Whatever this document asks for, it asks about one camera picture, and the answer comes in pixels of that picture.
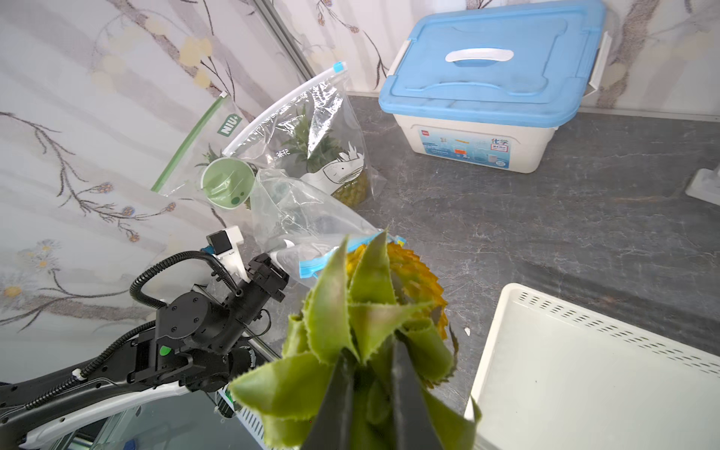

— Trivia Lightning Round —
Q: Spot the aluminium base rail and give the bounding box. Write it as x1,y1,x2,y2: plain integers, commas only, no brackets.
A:
214,387,268,449

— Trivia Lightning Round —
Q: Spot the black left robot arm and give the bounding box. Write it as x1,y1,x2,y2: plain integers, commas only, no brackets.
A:
1,250,289,449

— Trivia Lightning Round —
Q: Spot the blue-zip clear plastic bag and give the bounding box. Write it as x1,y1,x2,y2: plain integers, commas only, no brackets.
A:
249,169,381,288

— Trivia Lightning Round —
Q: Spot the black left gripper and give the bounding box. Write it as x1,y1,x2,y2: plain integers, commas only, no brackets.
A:
228,253,290,338

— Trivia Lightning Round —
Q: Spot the white perforated plastic tray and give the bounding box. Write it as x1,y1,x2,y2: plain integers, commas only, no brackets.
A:
471,283,719,449

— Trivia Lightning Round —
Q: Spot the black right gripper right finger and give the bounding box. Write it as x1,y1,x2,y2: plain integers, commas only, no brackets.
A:
391,339,443,450

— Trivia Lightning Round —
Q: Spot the green-zip bag with pineapple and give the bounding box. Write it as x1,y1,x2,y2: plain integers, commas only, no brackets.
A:
151,92,256,210

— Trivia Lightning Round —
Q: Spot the yellow toy pineapple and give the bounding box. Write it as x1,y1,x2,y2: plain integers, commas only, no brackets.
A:
229,232,482,449

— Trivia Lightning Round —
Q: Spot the white-zip bag with pineapple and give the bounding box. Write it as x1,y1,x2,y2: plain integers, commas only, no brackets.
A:
222,62,386,208

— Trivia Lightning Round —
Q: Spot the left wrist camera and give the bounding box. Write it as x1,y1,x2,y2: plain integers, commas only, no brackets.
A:
206,226,249,282

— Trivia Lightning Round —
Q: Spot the blue-lidded white storage box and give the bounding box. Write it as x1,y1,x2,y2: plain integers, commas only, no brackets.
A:
379,1,611,174

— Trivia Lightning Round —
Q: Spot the white test tube rack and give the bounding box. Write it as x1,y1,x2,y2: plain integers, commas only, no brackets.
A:
685,166,720,206

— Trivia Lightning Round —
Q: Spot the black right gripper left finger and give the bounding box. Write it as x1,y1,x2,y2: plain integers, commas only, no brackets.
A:
301,351,357,450

